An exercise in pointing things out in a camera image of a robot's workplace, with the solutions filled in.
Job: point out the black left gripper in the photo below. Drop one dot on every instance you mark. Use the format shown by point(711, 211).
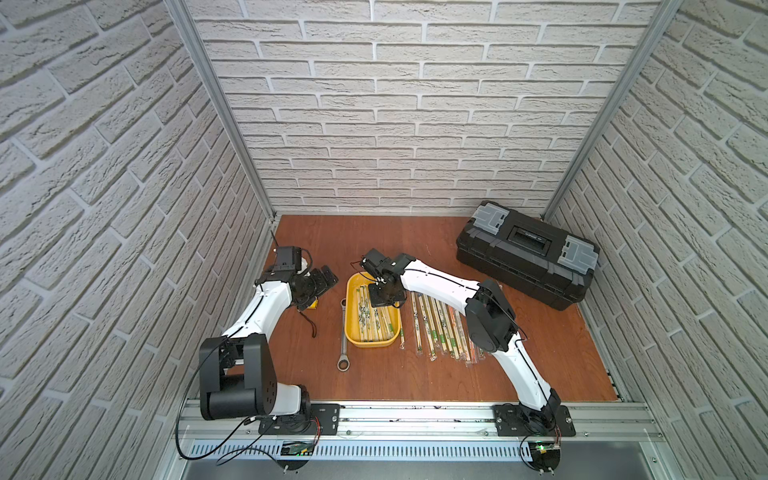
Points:
point(323, 281)

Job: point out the black plastic toolbox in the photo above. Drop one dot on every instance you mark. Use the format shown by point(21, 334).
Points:
point(544, 262)

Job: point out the yellow plastic storage box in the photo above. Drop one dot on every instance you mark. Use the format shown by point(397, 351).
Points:
point(368, 326)

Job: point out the long plain chopsticks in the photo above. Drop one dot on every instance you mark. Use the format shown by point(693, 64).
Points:
point(402, 327)

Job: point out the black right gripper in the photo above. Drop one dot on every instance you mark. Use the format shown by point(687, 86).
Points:
point(376, 301)

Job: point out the panda chopsticks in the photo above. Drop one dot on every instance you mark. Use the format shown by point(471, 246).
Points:
point(416, 324)

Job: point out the aluminium mounting rail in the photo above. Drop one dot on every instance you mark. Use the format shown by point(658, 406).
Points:
point(419, 431)

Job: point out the red striped chopsticks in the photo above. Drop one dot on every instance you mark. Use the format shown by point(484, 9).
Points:
point(470, 351)

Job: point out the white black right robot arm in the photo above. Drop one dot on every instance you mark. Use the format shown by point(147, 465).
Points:
point(490, 320)

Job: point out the white sleeve chopsticks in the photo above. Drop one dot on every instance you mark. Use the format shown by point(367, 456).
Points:
point(427, 327)

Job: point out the green tip chopsticks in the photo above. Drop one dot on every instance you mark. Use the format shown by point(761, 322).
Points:
point(448, 330)

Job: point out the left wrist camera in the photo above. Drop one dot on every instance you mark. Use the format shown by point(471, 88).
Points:
point(288, 260)

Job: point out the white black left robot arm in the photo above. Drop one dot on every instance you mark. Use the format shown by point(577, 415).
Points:
point(237, 374)

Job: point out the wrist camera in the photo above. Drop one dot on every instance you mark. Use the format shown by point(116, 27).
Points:
point(375, 264)
point(288, 260)

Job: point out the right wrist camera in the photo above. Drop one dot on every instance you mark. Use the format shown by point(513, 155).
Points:
point(375, 264)

